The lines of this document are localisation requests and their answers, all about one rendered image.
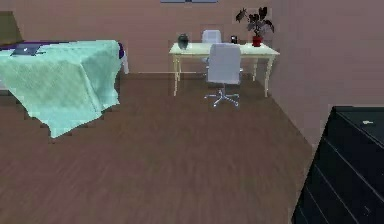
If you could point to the small black mug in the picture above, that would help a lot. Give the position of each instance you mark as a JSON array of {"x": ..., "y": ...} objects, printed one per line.
[{"x": 234, "y": 39}]

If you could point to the bed with mint green cover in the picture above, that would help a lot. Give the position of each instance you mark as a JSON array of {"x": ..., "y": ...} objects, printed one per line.
[{"x": 63, "y": 80}]

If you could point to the dark green vase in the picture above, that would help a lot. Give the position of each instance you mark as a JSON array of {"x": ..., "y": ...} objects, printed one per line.
[{"x": 183, "y": 41}]

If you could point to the cream desk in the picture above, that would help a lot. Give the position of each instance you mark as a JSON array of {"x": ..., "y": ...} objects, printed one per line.
[{"x": 196, "y": 50}]

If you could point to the white swivel office chair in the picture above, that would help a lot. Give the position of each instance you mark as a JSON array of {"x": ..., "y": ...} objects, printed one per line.
[{"x": 224, "y": 65}]

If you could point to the small white object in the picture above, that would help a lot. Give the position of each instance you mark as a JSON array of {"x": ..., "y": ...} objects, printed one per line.
[{"x": 367, "y": 122}]

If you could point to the black chest of drawers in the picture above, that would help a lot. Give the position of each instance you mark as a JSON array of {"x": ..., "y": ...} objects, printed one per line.
[{"x": 346, "y": 166}]

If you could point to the grey laptop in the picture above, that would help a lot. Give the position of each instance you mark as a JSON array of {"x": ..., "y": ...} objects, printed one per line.
[{"x": 26, "y": 50}]

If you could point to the house plant in red pot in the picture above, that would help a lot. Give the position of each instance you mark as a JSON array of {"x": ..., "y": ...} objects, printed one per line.
[{"x": 257, "y": 25}]

